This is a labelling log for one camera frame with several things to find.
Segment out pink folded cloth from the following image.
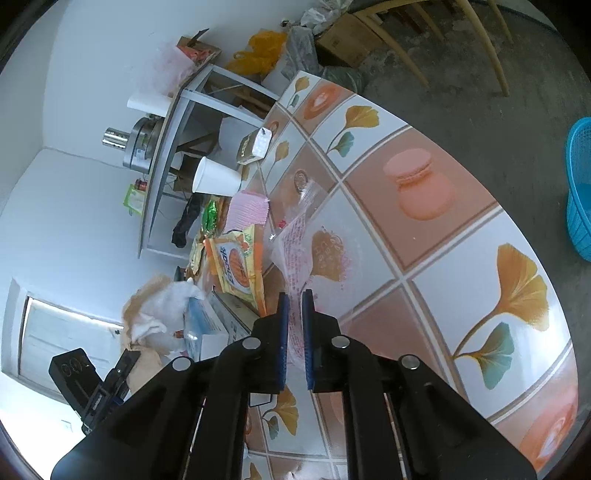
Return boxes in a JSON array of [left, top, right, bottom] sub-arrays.
[[225, 189, 271, 232]]

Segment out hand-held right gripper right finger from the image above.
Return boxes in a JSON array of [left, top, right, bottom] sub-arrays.
[[302, 289, 539, 480]]

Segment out blue medicine box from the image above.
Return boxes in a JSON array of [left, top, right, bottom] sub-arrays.
[[184, 295, 232, 361]]

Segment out white plastic bags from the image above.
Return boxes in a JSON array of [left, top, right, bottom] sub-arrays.
[[299, 0, 352, 36]]

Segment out black cloth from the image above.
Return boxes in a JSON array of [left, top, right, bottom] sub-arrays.
[[171, 194, 205, 248]]

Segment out window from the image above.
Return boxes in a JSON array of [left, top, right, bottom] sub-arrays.
[[13, 286, 126, 403]]

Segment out gold cigarette box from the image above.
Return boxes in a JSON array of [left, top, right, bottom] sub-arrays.
[[235, 127, 273, 165]]

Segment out black and white box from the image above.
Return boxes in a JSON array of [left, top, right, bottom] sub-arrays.
[[211, 286, 260, 343]]

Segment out clear plastic bag pink print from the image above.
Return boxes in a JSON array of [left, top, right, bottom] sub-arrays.
[[271, 215, 357, 372]]

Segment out orange yellow snack packet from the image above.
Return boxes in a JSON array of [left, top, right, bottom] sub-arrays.
[[204, 224, 267, 315]]

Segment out blue plastic basket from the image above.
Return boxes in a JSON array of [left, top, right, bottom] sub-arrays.
[[565, 117, 591, 262]]

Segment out green label packet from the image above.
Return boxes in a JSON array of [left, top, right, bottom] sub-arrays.
[[123, 184, 147, 216]]

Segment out brown paper bag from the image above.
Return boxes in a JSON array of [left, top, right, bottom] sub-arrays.
[[121, 274, 178, 395]]

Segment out yellow plastic bag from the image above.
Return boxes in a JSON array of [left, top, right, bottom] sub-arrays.
[[232, 30, 289, 78]]

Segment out wooden chair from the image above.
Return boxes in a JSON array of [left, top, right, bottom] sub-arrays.
[[355, 0, 514, 97]]

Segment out white metal rack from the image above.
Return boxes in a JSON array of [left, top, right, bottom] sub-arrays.
[[137, 64, 283, 259]]

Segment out steel pot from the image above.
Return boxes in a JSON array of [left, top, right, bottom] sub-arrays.
[[103, 115, 163, 175]]

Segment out small clear wrapper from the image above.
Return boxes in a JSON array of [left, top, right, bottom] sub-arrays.
[[295, 180, 327, 220]]

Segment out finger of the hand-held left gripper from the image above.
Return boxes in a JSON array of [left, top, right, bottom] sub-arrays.
[[102, 349, 140, 402]]

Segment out white paper cup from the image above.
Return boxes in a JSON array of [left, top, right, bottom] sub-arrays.
[[193, 157, 242, 197]]

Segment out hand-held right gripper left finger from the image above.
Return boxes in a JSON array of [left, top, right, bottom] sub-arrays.
[[50, 292, 291, 480]]

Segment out small green snack packet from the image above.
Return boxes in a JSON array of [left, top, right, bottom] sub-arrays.
[[202, 200, 223, 232]]

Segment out crumpled white plastic bag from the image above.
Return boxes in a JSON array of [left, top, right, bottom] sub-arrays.
[[131, 281, 207, 344]]

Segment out small cardboard box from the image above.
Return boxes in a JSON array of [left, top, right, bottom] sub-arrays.
[[316, 14, 385, 68]]

